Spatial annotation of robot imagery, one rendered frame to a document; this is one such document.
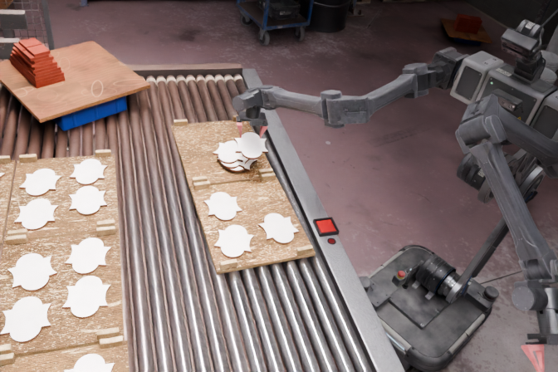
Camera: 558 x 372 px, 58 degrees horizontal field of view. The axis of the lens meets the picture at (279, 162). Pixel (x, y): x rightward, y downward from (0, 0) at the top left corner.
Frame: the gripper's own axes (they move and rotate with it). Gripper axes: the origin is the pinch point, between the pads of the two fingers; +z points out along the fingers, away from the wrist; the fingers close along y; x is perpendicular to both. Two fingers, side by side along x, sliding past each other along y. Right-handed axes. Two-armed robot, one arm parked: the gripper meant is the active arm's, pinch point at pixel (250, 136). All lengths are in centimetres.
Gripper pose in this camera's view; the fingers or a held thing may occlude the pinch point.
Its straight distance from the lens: 198.9
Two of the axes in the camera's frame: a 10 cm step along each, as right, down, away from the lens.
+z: -1.2, 8.4, 5.2
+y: 9.9, 0.4, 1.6
